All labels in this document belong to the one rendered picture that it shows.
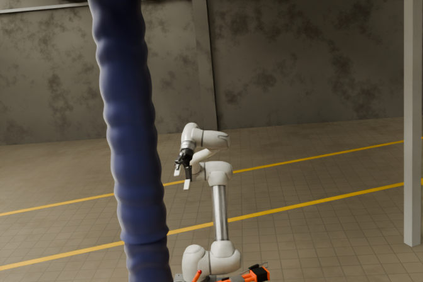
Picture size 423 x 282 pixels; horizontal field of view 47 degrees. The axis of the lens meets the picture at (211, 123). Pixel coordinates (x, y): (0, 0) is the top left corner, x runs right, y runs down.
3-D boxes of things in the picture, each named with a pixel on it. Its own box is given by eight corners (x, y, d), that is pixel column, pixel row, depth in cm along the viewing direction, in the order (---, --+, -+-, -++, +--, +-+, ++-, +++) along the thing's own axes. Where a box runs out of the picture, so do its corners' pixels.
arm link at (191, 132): (179, 138, 285) (201, 140, 284) (184, 118, 295) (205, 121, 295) (180, 149, 293) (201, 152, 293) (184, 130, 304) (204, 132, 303)
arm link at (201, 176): (185, 159, 338) (204, 158, 338) (186, 169, 354) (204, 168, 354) (186, 177, 332) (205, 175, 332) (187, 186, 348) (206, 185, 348)
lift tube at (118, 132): (125, 248, 224) (86, -35, 196) (116, 229, 246) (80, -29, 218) (175, 236, 232) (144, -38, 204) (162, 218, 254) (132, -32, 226)
